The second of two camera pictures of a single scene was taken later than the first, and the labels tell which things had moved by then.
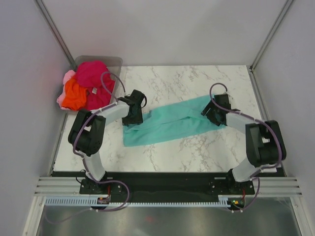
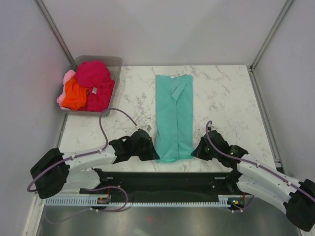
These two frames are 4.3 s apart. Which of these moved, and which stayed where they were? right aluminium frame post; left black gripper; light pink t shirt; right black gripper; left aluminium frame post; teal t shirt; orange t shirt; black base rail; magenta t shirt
Moved: left black gripper; right black gripper; teal t shirt
Stayed: black base rail; magenta t shirt; orange t shirt; right aluminium frame post; light pink t shirt; left aluminium frame post
